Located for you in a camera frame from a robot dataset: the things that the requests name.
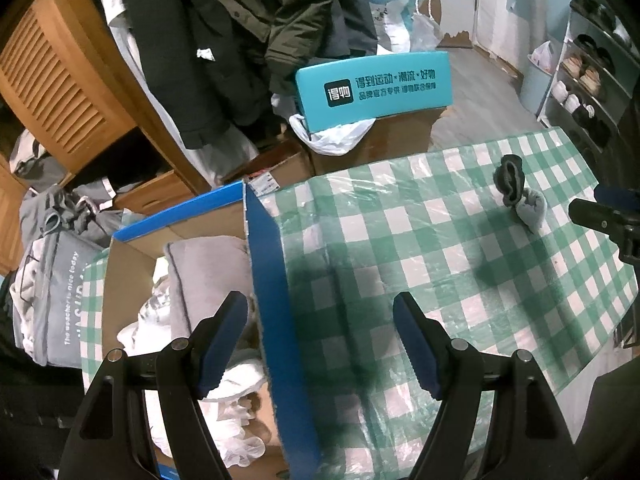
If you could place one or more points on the grey towel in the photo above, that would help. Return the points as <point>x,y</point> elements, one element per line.
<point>210,275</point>

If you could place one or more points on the grey folded clothes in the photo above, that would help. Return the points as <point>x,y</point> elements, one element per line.
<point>35,160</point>

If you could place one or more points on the grey shoe rack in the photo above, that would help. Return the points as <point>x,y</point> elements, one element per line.
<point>615,85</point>

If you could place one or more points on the brown cardboard box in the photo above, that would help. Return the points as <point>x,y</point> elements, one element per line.
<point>400,135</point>
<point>280,160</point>

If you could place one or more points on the pale clothes pile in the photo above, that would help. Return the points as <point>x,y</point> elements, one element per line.
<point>22,305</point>

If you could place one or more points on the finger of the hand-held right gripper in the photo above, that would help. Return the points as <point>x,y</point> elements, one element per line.
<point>620,196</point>
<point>605,220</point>

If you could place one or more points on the light grey sock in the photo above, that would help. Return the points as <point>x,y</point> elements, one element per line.
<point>531,212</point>

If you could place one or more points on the blue-sided cardboard box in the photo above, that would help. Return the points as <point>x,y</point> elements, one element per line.
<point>270,260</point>

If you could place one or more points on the teal printed box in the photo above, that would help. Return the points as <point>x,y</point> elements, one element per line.
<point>380,90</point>

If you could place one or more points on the wooden wardrobe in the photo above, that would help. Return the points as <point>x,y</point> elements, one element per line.
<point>160,160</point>

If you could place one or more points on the printed paper label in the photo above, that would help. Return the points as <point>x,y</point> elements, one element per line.
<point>261,184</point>

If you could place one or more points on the white plastic bag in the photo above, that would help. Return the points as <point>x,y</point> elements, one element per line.
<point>335,137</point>

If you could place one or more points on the light blue trash bin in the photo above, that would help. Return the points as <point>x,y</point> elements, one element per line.
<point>537,90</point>

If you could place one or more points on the grey hoodie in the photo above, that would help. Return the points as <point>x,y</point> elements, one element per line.
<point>65,210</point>

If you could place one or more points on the green white checkered tablecloth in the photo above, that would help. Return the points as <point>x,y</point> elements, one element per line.
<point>400,240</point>

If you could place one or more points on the black hanging jacket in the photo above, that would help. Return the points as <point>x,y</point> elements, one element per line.
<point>195,50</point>

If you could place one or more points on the white door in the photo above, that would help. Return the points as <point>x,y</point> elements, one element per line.
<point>500,5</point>

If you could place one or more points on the grey printed laundry bag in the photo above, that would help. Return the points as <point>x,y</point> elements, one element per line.
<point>60,300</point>

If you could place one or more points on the group of shoes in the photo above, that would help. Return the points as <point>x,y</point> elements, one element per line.
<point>585,75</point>

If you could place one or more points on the wooden louvered wardrobe door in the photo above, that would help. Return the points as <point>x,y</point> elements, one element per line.
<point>55,75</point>

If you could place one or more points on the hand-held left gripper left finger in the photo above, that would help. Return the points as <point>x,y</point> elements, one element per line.
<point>225,347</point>

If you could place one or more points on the clear plastic bag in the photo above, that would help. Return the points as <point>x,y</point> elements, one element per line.
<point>425,32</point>

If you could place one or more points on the dark cloth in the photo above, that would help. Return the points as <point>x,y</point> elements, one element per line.
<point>35,410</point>

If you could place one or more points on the navy hanging garment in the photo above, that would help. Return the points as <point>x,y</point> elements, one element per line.
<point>355,5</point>

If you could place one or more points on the white bin liner bag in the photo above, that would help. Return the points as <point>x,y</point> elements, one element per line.
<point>544,56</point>

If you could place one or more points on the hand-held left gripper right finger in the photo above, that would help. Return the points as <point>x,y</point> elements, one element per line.
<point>417,347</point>

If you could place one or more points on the dark grey sock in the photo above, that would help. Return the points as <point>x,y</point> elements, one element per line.
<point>511,180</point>

